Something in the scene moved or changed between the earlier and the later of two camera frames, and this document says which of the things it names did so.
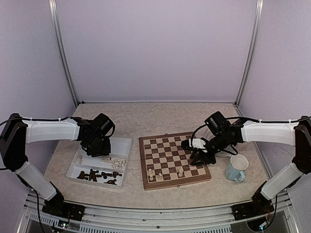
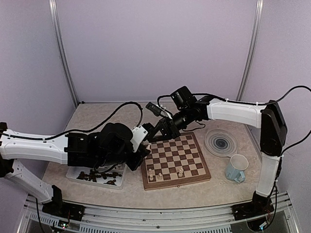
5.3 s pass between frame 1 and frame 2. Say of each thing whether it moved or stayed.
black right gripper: moved
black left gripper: moved
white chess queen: stayed
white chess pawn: stayed
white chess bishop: stayed
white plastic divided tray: stayed
